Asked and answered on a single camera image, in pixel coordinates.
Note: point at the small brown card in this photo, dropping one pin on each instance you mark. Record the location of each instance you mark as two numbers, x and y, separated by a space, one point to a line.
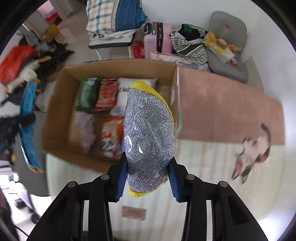
133 213

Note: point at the plastic water bottle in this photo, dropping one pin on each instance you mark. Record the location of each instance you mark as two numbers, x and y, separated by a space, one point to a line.
224 32

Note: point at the orange panda snack pack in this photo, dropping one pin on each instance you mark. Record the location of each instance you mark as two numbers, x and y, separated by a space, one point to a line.
112 135

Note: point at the red orange plastic bag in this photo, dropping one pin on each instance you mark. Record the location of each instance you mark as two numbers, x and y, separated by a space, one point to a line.
13 61

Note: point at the green snack pack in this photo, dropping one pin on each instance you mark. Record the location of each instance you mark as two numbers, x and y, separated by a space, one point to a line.
88 94

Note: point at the white goose plush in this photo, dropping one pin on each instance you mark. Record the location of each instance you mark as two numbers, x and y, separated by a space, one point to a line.
27 74

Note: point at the grey plastic chair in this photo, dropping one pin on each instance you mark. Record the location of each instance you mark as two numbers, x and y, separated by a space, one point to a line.
35 183

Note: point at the floral pink cushion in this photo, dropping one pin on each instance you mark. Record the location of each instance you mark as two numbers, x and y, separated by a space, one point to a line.
173 58

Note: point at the pink suitcase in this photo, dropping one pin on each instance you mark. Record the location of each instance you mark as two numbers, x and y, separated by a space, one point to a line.
157 38

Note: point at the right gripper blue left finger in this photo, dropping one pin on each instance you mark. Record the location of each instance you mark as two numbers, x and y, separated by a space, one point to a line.
63 220

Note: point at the red floral snack pack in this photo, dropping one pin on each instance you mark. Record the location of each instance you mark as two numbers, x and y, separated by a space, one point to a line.
107 97

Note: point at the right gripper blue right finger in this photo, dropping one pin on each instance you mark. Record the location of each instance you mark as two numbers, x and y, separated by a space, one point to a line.
231 219

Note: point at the purple plush bunny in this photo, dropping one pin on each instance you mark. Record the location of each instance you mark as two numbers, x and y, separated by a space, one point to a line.
85 123

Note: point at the open cardboard box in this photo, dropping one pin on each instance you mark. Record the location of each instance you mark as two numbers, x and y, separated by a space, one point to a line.
60 135

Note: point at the yellow snack bag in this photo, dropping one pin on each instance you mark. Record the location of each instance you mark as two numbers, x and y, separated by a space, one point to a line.
218 47

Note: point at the white metal chair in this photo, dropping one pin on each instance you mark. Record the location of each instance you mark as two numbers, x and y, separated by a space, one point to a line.
99 43

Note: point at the white XAMNO soft pack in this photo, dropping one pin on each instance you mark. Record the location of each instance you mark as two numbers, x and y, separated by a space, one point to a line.
123 94

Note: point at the silver yellow scrub sponge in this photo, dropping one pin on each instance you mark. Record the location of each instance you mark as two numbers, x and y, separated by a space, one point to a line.
149 138

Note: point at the red paper shopping bag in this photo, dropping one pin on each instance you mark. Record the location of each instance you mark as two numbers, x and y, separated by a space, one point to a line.
138 49

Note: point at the plaid folded bedding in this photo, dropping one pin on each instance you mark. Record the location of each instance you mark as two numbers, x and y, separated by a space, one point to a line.
110 16

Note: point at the blue snack wrapper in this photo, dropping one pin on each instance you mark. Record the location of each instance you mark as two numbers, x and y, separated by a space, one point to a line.
26 131

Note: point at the black white patterned bag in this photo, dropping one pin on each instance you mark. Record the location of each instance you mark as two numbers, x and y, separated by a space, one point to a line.
188 42

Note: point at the grey cushioned chair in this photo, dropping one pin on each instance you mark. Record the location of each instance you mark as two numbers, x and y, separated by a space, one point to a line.
236 41

